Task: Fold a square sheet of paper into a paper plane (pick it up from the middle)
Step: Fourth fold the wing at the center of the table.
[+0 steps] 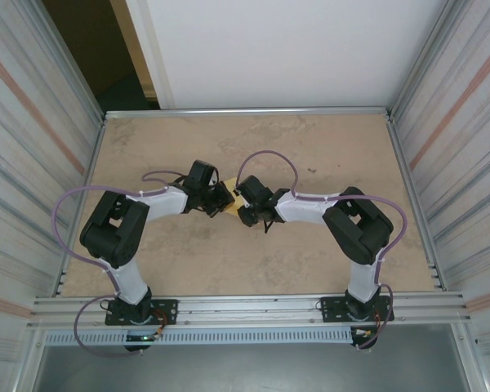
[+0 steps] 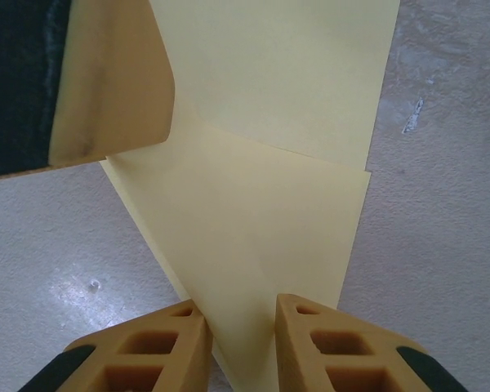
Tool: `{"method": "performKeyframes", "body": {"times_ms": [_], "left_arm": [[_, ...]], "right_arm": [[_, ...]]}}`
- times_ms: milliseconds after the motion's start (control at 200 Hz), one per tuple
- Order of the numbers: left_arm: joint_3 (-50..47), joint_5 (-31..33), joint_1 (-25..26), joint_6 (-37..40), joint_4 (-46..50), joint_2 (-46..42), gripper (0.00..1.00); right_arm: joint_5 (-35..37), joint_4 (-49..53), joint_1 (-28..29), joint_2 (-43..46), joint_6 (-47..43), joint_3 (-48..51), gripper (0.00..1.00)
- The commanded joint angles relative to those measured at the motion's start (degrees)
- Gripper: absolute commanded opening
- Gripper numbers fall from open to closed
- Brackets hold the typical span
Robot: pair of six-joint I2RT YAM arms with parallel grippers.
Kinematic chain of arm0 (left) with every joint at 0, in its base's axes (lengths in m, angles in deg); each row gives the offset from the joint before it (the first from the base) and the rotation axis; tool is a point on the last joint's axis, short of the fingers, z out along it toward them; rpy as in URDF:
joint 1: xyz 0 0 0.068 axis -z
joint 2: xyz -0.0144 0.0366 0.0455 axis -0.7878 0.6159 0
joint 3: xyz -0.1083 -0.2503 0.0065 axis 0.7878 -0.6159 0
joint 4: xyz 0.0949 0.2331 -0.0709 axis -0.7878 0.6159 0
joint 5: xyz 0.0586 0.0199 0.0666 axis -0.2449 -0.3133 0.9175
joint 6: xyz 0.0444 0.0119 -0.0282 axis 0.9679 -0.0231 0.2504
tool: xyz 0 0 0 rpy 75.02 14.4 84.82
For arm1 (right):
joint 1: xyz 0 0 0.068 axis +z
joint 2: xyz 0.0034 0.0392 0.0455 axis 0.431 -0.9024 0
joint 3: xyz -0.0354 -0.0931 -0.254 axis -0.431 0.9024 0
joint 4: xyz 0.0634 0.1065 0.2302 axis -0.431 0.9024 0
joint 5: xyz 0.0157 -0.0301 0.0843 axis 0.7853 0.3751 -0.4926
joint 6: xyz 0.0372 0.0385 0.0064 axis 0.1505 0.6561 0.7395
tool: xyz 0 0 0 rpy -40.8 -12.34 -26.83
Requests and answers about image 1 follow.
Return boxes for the grey metal lower panel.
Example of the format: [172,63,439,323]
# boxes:
[30,324,473,392]

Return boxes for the white door jamb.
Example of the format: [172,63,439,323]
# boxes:
[122,0,177,110]

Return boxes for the translucent corrugated side panel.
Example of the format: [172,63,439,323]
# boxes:
[391,0,490,392]
[0,0,103,392]

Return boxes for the long aluminium base rail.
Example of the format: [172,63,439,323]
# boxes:
[26,290,473,331]

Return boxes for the aluminium table edge rail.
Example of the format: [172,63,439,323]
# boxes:
[103,106,393,121]

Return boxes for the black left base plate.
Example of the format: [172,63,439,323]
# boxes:
[104,299,179,327]

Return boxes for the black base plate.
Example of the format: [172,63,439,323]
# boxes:
[104,299,179,327]
[320,296,393,323]

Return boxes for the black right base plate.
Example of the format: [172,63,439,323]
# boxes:
[320,296,393,323]

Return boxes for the white slotted cable duct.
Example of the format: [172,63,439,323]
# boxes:
[43,326,354,346]

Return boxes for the red orange base wires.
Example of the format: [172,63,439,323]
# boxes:
[151,310,167,341]
[365,310,388,341]

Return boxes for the aluminium table side rail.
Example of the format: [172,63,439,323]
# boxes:
[385,114,447,292]
[52,116,108,297]

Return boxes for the aluminium frame upright post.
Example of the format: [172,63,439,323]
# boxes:
[14,0,107,123]
[389,0,477,118]

